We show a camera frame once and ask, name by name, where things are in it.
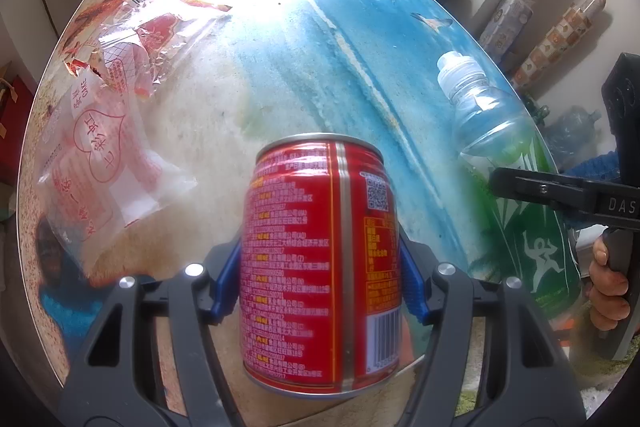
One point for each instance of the clear heart-print plastic bag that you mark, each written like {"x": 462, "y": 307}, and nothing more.
{"x": 100, "y": 167}

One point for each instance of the large blue water jug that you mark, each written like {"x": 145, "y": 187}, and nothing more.
{"x": 575, "y": 134}

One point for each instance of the beach print folding table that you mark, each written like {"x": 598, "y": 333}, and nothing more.
{"x": 300, "y": 82}

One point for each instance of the red gift bag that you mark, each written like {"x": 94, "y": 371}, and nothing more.
{"x": 10, "y": 117}

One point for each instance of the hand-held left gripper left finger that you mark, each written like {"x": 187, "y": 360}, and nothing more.
{"x": 225, "y": 287}

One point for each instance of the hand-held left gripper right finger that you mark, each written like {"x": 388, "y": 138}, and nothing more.
{"x": 414, "y": 292}

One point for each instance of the person's right hand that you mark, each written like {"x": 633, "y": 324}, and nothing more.
{"x": 607, "y": 292}

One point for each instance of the rolled printed mat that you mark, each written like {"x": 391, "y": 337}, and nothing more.
{"x": 560, "y": 42}

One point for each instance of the toilet paper pack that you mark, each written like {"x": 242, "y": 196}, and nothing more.
{"x": 505, "y": 24}

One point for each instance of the red drink can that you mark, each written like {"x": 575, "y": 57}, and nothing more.
{"x": 310, "y": 267}

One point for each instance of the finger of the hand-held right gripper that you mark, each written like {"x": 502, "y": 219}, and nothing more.
{"x": 530, "y": 187}

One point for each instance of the clear plastic bottle green label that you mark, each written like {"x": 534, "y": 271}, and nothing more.
{"x": 480, "y": 107}

